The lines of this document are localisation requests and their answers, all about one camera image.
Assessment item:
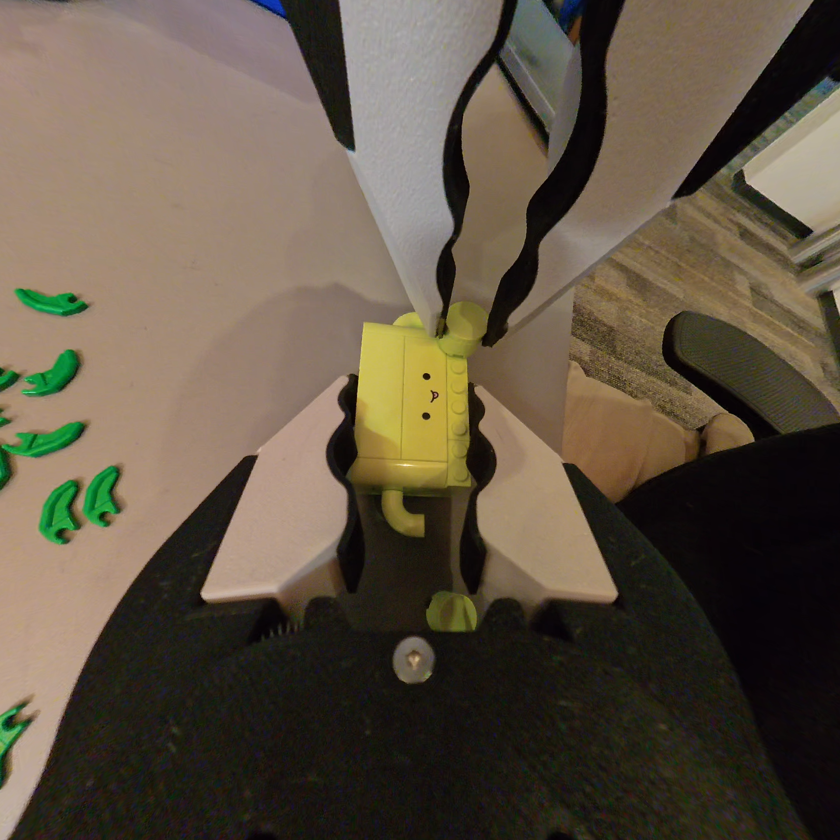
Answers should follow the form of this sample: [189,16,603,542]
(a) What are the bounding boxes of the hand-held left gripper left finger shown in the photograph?
[201,373,366,614]

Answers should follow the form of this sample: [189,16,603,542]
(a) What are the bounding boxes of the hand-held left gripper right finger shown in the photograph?
[460,384,622,611]

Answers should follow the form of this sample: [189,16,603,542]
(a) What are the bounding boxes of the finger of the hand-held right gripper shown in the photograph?
[481,0,819,349]
[338,0,521,339]

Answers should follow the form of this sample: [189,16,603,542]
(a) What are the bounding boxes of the lime green toy brick pot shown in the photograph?
[348,313,473,540]

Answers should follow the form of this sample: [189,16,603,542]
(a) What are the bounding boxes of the lime green round peg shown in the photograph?
[426,590,479,633]
[437,301,490,357]

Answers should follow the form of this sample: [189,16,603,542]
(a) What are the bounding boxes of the person's beige trouser leg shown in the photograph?
[563,360,756,503]

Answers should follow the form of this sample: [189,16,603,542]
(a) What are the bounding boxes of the grey metal plate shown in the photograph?
[497,0,578,155]

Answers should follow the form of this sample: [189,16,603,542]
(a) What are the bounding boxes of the black mesh chair armrest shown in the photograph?
[661,311,840,439]

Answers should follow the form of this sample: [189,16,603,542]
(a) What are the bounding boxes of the scattered green leaf pieces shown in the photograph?
[0,287,124,788]

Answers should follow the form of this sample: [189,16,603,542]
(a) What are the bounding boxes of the black desk frame bar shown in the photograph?
[731,167,815,240]

